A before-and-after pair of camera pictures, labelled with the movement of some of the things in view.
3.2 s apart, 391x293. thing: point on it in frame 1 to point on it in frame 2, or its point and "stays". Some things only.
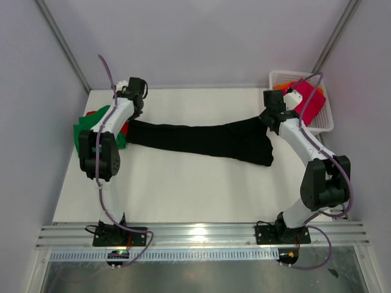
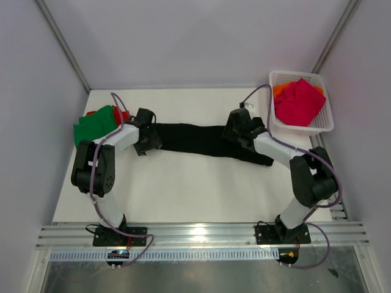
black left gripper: [135, 115] to [154, 143]
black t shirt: [245, 140] stays
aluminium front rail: [202, 235] stays
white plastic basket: [322, 121] stays
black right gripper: [263, 115] to [227, 132]
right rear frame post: [350, 10] stays
